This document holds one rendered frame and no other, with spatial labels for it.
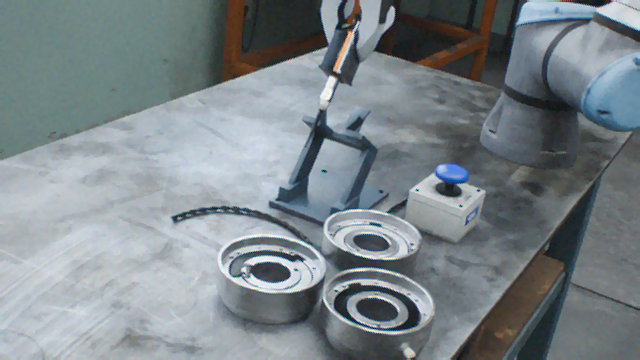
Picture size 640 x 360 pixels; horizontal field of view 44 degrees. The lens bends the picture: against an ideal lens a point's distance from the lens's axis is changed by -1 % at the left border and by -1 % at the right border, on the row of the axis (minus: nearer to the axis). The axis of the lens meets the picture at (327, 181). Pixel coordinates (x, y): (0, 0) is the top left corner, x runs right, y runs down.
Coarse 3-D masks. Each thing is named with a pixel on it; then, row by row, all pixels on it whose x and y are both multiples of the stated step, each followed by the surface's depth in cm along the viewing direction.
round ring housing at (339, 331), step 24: (336, 288) 77; (408, 288) 78; (336, 312) 72; (360, 312) 77; (384, 312) 77; (432, 312) 74; (336, 336) 72; (360, 336) 70; (384, 336) 70; (408, 336) 71
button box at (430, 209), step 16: (432, 176) 100; (416, 192) 95; (432, 192) 96; (448, 192) 95; (464, 192) 97; (480, 192) 97; (416, 208) 96; (432, 208) 94; (448, 208) 93; (464, 208) 93; (480, 208) 98; (416, 224) 96; (432, 224) 95; (448, 224) 94; (464, 224) 95; (448, 240) 95
